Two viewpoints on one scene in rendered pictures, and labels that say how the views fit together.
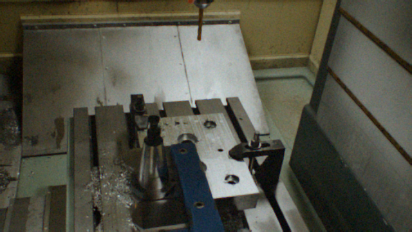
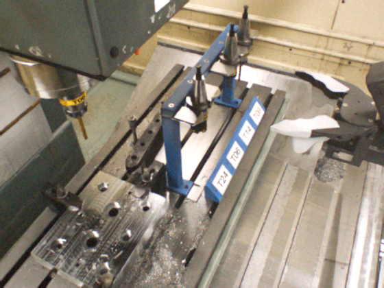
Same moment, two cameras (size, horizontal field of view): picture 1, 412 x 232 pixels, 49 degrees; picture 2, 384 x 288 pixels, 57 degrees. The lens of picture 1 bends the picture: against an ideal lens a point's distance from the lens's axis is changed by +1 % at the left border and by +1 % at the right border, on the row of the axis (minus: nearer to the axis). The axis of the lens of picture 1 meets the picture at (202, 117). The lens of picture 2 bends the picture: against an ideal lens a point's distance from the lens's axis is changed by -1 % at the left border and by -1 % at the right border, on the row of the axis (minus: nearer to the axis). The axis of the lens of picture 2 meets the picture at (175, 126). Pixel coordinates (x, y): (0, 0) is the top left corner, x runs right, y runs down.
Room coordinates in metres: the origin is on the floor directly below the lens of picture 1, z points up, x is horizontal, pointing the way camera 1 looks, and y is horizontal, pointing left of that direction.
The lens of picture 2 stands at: (0.97, 0.52, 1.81)
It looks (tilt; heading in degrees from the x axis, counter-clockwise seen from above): 44 degrees down; 227
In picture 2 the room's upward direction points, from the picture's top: 4 degrees counter-clockwise
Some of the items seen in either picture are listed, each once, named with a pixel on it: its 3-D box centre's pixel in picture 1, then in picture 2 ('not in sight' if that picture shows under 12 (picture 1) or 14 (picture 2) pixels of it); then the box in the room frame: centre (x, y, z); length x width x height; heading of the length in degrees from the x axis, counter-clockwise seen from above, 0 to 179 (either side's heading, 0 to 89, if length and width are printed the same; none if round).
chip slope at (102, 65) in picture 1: (148, 91); not in sight; (1.38, 0.21, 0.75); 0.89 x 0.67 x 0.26; 106
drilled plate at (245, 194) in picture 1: (190, 160); (103, 229); (0.78, 0.02, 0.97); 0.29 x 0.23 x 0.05; 16
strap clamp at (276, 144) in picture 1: (255, 156); (64, 200); (0.80, -0.13, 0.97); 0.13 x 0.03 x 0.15; 106
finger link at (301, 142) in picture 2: not in sight; (302, 138); (0.59, 0.39, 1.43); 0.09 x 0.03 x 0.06; 142
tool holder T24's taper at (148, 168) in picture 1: (153, 159); (198, 88); (0.44, 0.06, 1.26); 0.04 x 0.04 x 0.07
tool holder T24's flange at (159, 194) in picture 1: (152, 184); (198, 102); (0.44, 0.06, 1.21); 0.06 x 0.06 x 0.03
